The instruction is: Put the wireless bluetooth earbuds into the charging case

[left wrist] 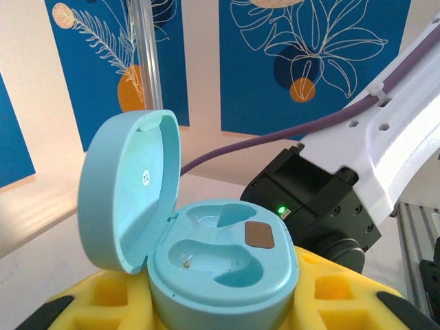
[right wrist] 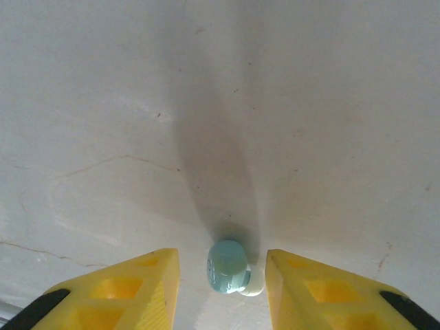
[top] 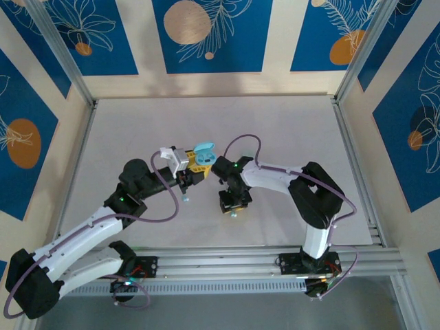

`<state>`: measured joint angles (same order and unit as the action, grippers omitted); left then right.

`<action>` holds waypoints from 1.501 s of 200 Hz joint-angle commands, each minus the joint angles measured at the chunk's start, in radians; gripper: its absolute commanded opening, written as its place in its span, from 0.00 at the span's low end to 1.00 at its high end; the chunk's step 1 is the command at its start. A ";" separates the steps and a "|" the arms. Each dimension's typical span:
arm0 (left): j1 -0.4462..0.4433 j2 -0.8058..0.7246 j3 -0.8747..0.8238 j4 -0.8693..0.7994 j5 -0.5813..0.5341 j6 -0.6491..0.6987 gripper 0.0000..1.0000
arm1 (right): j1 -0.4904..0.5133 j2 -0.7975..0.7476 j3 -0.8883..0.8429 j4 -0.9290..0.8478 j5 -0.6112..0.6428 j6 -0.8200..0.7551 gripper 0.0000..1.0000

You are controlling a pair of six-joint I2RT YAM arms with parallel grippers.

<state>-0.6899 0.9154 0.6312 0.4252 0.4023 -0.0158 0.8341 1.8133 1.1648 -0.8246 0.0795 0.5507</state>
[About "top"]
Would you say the light teal earbud charging case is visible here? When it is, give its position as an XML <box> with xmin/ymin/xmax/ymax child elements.
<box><xmin>192</xmin><ymin>142</ymin><xmax>217</xmax><ymax>168</ymax></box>

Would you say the control circuit board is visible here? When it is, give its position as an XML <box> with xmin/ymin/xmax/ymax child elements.
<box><xmin>109</xmin><ymin>280</ymin><xmax>138</xmax><ymax>303</ymax></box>
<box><xmin>304</xmin><ymin>277</ymin><xmax>331</xmax><ymax>298</ymax></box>

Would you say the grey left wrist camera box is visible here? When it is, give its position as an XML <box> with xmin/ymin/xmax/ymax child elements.
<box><xmin>159</xmin><ymin>146</ymin><xmax>189</xmax><ymax>175</ymax></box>

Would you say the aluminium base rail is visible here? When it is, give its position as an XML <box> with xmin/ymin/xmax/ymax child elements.
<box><xmin>82</xmin><ymin>244</ymin><xmax>408</xmax><ymax>278</ymax></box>

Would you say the aluminium table side rail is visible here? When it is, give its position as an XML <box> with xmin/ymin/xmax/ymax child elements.
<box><xmin>51</xmin><ymin>101</ymin><xmax>99</xmax><ymax>241</ymax></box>
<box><xmin>331</xmin><ymin>98</ymin><xmax>383</xmax><ymax>245</ymax></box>

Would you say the slotted grey cable duct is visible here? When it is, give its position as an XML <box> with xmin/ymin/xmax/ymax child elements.
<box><xmin>65</xmin><ymin>277</ymin><xmax>307</xmax><ymax>297</ymax></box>

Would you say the aluminium frame post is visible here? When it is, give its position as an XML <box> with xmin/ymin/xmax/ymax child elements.
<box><xmin>335</xmin><ymin>0</ymin><xmax>396</xmax><ymax>103</ymax></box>
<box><xmin>24</xmin><ymin>0</ymin><xmax>98</xmax><ymax>108</ymax></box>

